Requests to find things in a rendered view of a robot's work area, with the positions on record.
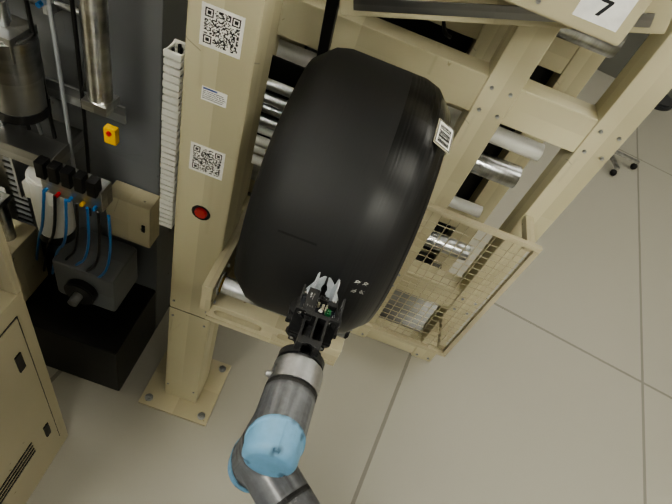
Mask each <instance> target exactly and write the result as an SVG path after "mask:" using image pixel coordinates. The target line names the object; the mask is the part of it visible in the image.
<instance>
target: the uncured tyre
mask: <svg viewBox="0 0 672 504"><path fill-rule="evenodd" d="M439 118H440V119H442V120H443V121H444V122H445V123H446V124H447V125H448V126H450V123H451V115H450V111H449V109H448V106H447V104H446V102H445V99H444V97H443V95H442V92H441V90H440V88H439V87H437V86H436V85H435V84H434V83H432V82H431V81H430V80H428V79H427V78H425V77H422V76H420V75H417V74H415V73H412V72H410V71H407V70H405V69H402V68H400V67H397V66H395V65H392V64H390V63H387V62H385V61H382V60H380V59H377V58H375V57H372V56H370V55H367V54H365V53H362V52H360V51H357V50H355V49H350V48H339V47H337V48H334V49H332V50H330V51H328V52H325V53H323V54H321V55H318V56H316V57H314V58H313V59H311V61H310V62H309V63H308V64H307V66H306V67H305V69H304V71H303V72H302V74H301V76H300V78H299V80H298V81H297V83H296V85H295V87H294V89H293V91H292V93H291V95H290V98H289V100H288V102H287V104H286V106H285V108H284V110H283V112H282V114H281V116H280V119H279V121H278V123H277V125H276V128H275V130H274V132H273V135H272V137H271V140H270V142H269V145H268V147H267V150H266V153H265V155H264V158H263V161H262V163H261V166H260V169H259V172H258V175H257V178H256V181H255V184H254V187H253V190H252V193H251V196H250V199H249V203H248V206H247V210H246V214H245V217H244V221H243V225H242V229H241V234H240V238H239V242H238V246H237V251H236V256H235V263H234V275H235V277H236V279H237V281H238V283H239V285H240V287H241V289H242V291H243V293H244V295H245V297H246V298H247V299H249V300H250V301H252V302H253V303H254V304H256V305H257V306H260V307H262V308H265V309H268V310H270V311H273V312H276V313H279V314H281V315H284V316H287V315H288V310H289V307H290V305H291V302H292V301H293V300H294V299H295V298H297V297H299V296H300V295H301V293H302V290H303V287H304V285H306V287H305V289H306V288H307V287H308V286H309V285H310V284H312V283H313V282H314V281H315V279H316V277H317V275H318V273H319V272H321V273H320V277H319V278H321V277H323V276H327V277H330V278H331V279H332V281H333V282H334V284H336V282H337V281H338V280H340V286H339V289H338V291H337V295H338V310H340V307H341V305H342V303H343V301H344V299H346V302H345V306H344V309H343V313H342V322H341V325H340V327H339V329H338V331H337V333H345V332H348V331H350V330H352V329H355V328H357V327H360V326H362V325H364V324H366V323H368V322H369V321H370V320H371V319H372V318H373V316H374V315H375V314H376V312H377V311H378V310H379V308H380V307H381V305H382V303H383V302H384V300H385V298H386V297H387V295H388V293H389V291H390V289H391V288H392V286H393V284H394V282H395V280H396V278H397V276H398V274H399V272H400V270H401V268H402V266H403V263H404V261H405V259H406V257H407V255H408V253H409V250H410V248H411V246H412V243H413V241H414V239H415V237H416V234H417V232H418V229H419V227H420V224H421V222H422V219H423V217H424V214H425V211H426V209H427V206H428V203H429V201H430V198H431V195H432V192H433V189H434V186H435V183H436V180H437V177H438V174H439V171H440V167H441V164H442V161H443V157H444V153H445V151H444V150H442V149H441V148H440V147H439V146H438V145H436V144H435V143H434V142H433V140H434V136H435V132H436V128H437V124H438V121H439ZM278 229H279V230H281V231H284V232H287V233H289V234H292V235H294V236H297V237H300V238H302V239H305V240H308V241H310V242H313V243H316V244H317V246H315V245H312V244H310V243H307V242H304V241H302V240H299V239H296V238H294V237H291V236H288V235H286V234H283V233H280V232H278ZM355 277H358V278H361V279H366V280H371V281H372V282H371V284H370V286H369V288H368V290H367V292H366V294H365V296H364V297H363V296H357V295H352V294H349V293H348V292H349V290H350V288H351V285H352V283H353V281H354V279H355Z"/></svg>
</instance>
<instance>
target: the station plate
mask: <svg viewBox="0 0 672 504"><path fill-rule="evenodd" d="M638 1H639V0H581V1H580V2H579V4H578V5H577V7H576V9H575V10H574V12H573V13H572V15H575V16H577V17H579V18H582V19H584V20H587V21H589V22H592V23H594V24H596V25H599V26H601V27H604V28H606V29H608V30H611V31H613V32H616V31H617V30H618V28H619V27H620V26H621V24H622V23H623V21H624V20H625V19H626V17H627V16H628V14H629V13H630V12H631V10H632V9H633V8H634V6H635V5H636V3H637V2H638Z"/></svg>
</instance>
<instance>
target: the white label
mask: <svg viewBox="0 0 672 504"><path fill-rule="evenodd" d="M454 132H455V131H454V130H453V129H452V128H451V127H450V126H448V125H447V124H446V123H445V122H444V121H443V120H442V119H440V118H439V121H438V124H437V128H436V132H435V136H434V140H433V142H434V143H435V144H436V145H438V146H439V147H440V148H441V149H442V150H444V151H445V152H446V153H447V154H449V153H450V149H451V144H452V140H453V136H454Z"/></svg>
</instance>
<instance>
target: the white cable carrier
mask: <svg viewBox="0 0 672 504"><path fill-rule="evenodd" d="M174 46H175V48H174ZM184 50H185V42H183V41H181V40H178V39H174V41H173V42H172V43H171V44H170V45H169V46H168V47H167V48H164V49H163V56H165V57H164V58H163V63H164V65H163V71H164V72H163V81H162V86H164V87H163V93H164V94H163V95H162V100H163V101H162V107H163V108H162V115H161V120H163V121H162V126H163V127H162V128H161V132H162V134H161V145H162V146H161V150H162V151H161V163H160V167H161V174H160V177H161V178H160V192H161V193H160V197H161V198H160V203H159V211H160V212H159V215H160V216H159V224H160V225H162V226H165V227H167V228H170V229H172V228H173V226H174V224H175V210H176V193H177V176H178V160H179V143H180V126H181V109H182V92H183V75H184V59H185V51H184Z"/></svg>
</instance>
